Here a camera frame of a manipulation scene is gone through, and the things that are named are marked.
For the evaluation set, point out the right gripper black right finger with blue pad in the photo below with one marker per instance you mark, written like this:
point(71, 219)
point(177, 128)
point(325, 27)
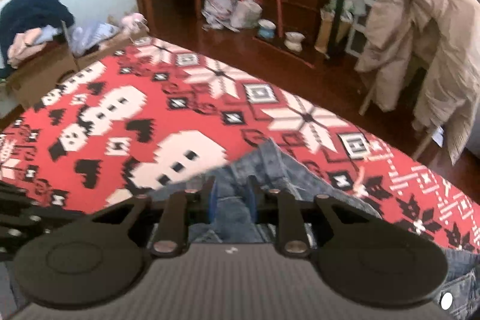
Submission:
point(280, 209)

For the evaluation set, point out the white ceramic pot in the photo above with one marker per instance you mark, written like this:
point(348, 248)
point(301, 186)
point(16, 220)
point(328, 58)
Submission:
point(294, 41)

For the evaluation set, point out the red patterned blanket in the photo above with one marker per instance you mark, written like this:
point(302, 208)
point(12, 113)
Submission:
point(155, 113)

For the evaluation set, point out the cardboard box with clothes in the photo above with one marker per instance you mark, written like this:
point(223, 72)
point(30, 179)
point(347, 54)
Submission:
point(45, 71)

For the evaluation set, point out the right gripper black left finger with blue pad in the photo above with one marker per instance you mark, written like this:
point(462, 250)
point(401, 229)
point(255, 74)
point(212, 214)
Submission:
point(182, 210)

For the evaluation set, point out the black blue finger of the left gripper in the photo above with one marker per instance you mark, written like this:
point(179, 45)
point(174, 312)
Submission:
point(23, 219)

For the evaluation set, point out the dark navy garment pile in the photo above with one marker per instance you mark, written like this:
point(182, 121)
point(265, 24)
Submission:
point(18, 16)

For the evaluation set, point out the blue denim jeans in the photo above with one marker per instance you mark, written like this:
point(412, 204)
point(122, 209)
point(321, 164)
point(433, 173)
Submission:
point(260, 238)

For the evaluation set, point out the dark wooden drawer cabinet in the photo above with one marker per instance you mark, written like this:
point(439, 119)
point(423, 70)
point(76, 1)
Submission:
point(295, 16)

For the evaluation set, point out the light blue ceramic pot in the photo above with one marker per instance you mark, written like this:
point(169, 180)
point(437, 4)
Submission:
point(266, 29)

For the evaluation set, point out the white plastic bag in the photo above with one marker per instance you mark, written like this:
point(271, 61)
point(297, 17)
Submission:
point(234, 15)

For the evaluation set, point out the wooden chair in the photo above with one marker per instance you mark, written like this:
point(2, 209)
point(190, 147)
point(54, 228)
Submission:
point(399, 126)

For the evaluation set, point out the beige jacket on chair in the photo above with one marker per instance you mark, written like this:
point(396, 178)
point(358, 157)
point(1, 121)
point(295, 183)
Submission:
point(444, 35)

